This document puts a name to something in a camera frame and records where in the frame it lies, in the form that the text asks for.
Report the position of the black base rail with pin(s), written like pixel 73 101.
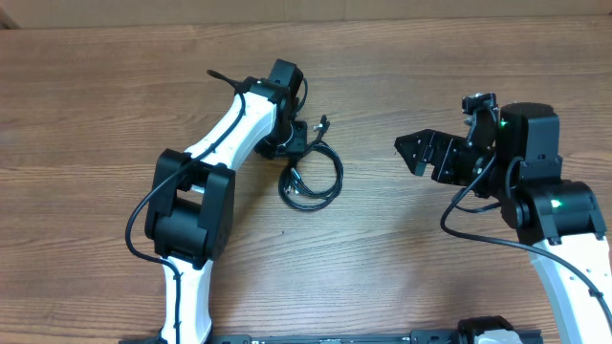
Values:
pixel 485 329

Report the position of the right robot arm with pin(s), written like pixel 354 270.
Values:
pixel 510 154

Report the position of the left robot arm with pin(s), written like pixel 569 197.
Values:
pixel 190 212

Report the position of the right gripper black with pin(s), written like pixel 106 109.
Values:
pixel 450 151

